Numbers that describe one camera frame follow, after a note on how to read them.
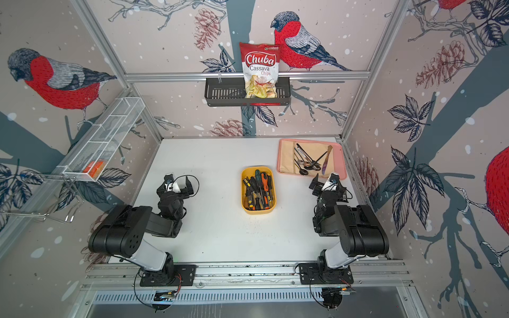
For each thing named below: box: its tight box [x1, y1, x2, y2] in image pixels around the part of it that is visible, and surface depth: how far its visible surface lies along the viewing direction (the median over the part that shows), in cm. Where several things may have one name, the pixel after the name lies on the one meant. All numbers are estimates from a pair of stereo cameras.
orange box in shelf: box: [82, 160, 106, 179], surface depth 68 cm
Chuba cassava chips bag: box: [239, 42, 282, 100], surface depth 85 cm
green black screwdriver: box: [255, 169, 264, 196], surface depth 97 cm
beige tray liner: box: [278, 139, 336, 178], surface depth 113 cm
